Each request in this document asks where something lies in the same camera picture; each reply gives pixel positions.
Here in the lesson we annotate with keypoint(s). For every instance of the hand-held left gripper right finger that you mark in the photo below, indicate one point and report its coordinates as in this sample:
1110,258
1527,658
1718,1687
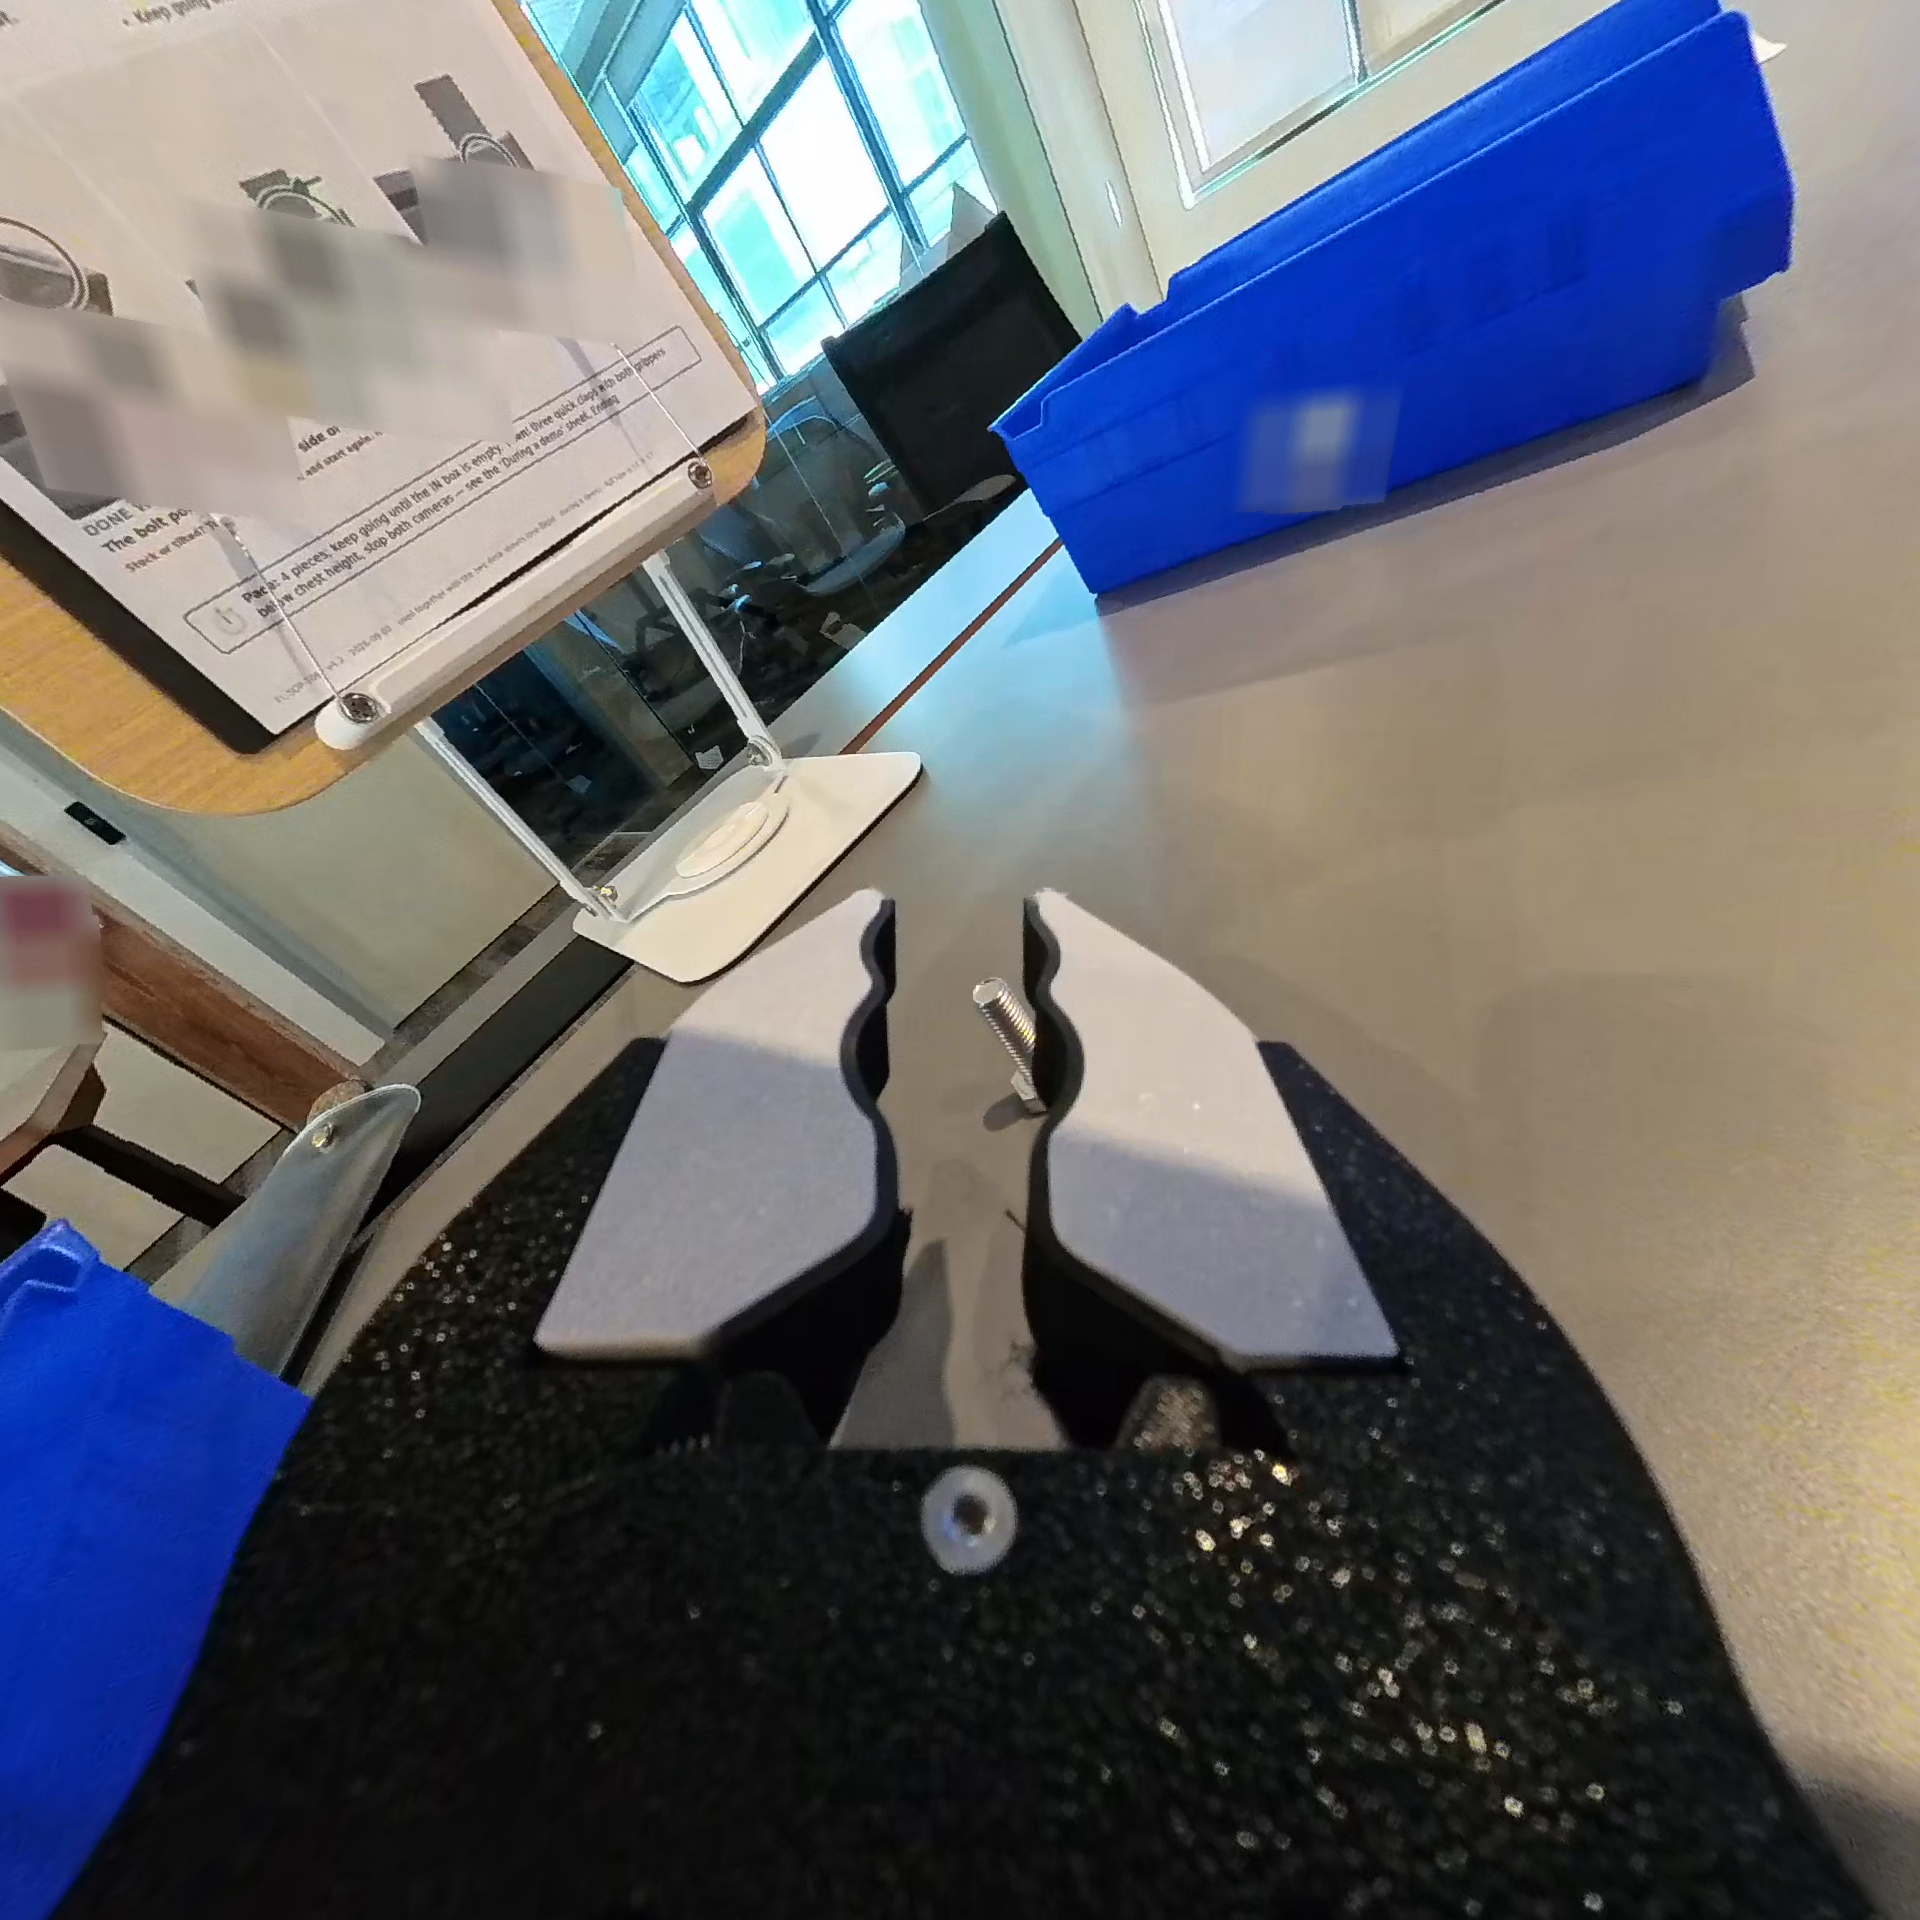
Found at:
1185,1186

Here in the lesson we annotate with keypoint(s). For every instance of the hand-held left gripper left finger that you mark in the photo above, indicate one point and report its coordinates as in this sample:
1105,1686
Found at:
734,1172

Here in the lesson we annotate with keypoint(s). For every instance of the silver hex nut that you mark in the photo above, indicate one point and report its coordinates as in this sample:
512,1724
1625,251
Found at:
997,1037

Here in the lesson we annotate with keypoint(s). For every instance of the brown wooden furniture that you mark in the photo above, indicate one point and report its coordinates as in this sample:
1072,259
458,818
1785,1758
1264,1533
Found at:
224,1037

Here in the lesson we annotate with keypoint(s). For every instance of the printed instruction sheet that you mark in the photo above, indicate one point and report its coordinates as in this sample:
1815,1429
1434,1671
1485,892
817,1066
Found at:
450,570

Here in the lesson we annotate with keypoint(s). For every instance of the blue plastic storage bin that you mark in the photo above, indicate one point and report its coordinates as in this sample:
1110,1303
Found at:
1501,301
105,1500

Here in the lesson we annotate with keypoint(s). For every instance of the wooden board document stand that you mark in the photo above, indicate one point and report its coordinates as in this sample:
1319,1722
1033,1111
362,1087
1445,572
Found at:
119,721

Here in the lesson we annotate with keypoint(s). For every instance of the black office chair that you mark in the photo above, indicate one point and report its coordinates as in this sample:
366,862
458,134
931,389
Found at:
944,361

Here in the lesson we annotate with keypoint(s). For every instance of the paned glass window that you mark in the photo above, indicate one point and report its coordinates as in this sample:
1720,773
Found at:
1275,77
779,150

